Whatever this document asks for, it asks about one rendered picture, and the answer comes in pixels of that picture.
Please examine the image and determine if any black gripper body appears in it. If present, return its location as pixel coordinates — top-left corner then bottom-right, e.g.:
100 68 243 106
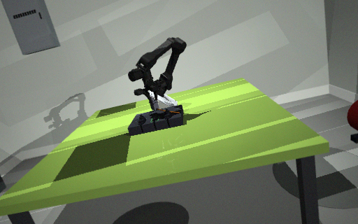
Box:
134 76 166 96

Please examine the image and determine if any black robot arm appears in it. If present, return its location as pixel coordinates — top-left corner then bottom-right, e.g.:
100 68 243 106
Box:
128 37 187 97

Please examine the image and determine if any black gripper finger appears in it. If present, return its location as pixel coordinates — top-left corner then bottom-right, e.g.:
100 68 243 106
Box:
153 88 161 100
143 93 152 103

